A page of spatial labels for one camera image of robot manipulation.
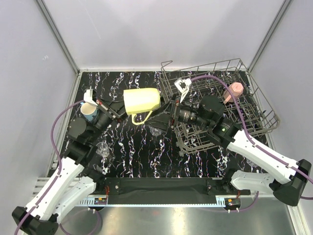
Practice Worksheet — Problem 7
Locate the pink mug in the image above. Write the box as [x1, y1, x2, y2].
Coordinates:
[223, 82, 244, 104]

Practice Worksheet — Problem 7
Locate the clear glass right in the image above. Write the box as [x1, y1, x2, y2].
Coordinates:
[246, 159, 258, 167]

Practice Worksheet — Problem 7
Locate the left aluminium corner post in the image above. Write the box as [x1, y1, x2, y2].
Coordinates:
[34, 0, 80, 75]

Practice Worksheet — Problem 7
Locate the aluminium corner post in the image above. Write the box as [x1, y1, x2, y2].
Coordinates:
[247, 0, 293, 72]
[34, 0, 80, 75]

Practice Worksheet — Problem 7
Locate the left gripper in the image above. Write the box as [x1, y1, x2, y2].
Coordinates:
[88, 97, 137, 143]

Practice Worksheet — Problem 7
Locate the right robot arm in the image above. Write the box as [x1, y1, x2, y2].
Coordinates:
[146, 95, 312, 206]

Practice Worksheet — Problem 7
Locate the right aluminium corner post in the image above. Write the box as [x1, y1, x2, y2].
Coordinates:
[247, 0, 293, 72]

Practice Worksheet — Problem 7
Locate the yellow mug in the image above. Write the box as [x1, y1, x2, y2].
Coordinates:
[123, 88, 161, 125]

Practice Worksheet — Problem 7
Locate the aluminium rail front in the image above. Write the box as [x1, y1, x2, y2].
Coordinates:
[31, 178, 245, 208]

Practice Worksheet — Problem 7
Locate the clear glass tumbler centre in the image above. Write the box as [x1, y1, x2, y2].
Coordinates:
[150, 128, 162, 137]

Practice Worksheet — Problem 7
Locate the grey wire dish rack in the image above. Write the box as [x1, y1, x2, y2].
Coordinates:
[160, 58, 281, 155]

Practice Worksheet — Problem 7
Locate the blue mug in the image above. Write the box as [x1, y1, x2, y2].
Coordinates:
[80, 103, 99, 122]

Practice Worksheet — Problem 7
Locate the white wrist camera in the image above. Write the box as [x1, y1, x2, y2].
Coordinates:
[174, 78, 192, 103]
[84, 89, 98, 107]

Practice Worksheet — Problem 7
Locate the clear glass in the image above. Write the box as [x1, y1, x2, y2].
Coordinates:
[246, 159, 258, 167]
[96, 142, 110, 158]

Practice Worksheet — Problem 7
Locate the black marbled mat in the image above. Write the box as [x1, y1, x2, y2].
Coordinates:
[76, 71, 265, 178]

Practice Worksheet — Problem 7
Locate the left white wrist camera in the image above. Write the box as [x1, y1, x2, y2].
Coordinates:
[84, 89, 98, 107]

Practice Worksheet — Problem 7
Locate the purple cable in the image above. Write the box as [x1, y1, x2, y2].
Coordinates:
[190, 75, 313, 184]
[13, 100, 85, 235]

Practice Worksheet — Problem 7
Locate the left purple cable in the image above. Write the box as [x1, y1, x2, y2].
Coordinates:
[13, 100, 85, 235]

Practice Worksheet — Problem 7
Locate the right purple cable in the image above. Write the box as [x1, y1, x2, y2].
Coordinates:
[190, 75, 313, 184]

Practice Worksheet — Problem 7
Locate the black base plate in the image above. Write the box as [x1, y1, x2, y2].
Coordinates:
[97, 177, 233, 196]

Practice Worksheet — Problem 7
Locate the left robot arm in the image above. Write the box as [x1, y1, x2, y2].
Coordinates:
[12, 99, 127, 235]

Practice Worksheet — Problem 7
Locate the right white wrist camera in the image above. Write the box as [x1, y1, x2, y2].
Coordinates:
[174, 78, 192, 103]

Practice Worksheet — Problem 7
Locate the clear glass left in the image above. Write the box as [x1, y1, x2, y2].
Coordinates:
[96, 142, 110, 158]

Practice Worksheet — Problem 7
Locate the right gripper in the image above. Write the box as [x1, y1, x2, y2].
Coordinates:
[145, 93, 212, 133]

